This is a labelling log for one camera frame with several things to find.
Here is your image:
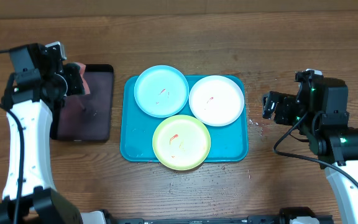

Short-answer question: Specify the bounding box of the pink cleaning sponge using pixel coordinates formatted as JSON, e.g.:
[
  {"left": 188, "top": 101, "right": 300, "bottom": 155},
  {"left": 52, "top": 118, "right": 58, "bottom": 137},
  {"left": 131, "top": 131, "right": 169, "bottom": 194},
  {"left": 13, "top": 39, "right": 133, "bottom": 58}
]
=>
[{"left": 75, "top": 62, "right": 90, "bottom": 95}]

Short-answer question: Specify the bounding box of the light blue plate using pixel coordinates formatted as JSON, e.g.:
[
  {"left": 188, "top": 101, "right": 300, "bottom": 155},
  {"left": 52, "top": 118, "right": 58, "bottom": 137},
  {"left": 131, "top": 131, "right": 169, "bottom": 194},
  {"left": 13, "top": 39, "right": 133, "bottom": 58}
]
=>
[{"left": 134, "top": 65, "right": 190, "bottom": 118}]

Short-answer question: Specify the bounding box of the yellow green plate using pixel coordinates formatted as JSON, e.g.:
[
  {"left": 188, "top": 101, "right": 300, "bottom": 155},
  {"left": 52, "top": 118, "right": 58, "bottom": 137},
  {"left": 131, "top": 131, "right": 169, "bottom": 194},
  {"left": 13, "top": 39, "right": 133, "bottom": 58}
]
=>
[{"left": 152, "top": 114, "right": 211, "bottom": 171}]

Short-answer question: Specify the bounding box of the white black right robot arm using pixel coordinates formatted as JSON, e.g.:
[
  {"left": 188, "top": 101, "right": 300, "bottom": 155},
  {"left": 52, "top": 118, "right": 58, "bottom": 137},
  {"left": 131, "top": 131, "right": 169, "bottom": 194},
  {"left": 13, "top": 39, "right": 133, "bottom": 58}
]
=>
[{"left": 262, "top": 78, "right": 358, "bottom": 223}]

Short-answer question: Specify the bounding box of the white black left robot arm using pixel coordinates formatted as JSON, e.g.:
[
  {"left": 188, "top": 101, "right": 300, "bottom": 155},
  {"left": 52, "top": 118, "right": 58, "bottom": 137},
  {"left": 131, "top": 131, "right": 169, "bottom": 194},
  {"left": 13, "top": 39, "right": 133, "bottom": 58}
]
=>
[{"left": 0, "top": 42, "right": 111, "bottom": 224}]

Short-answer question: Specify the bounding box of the black water tray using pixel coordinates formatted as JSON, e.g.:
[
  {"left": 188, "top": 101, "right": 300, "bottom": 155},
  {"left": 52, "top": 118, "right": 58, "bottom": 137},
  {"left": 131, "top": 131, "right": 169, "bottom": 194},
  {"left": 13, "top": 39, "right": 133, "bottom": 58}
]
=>
[{"left": 50, "top": 64, "right": 114, "bottom": 142}]

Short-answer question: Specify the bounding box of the teal serving tray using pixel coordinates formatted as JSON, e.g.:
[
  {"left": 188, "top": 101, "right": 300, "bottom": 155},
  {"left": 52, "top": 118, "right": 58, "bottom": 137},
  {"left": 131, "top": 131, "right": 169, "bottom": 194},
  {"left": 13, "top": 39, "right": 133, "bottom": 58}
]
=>
[{"left": 119, "top": 75, "right": 249, "bottom": 163}]

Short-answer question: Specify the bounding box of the white plate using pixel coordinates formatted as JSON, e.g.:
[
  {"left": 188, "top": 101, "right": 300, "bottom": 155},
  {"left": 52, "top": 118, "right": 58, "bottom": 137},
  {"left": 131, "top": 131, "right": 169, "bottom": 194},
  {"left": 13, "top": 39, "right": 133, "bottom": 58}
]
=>
[{"left": 189, "top": 75, "right": 245, "bottom": 126}]

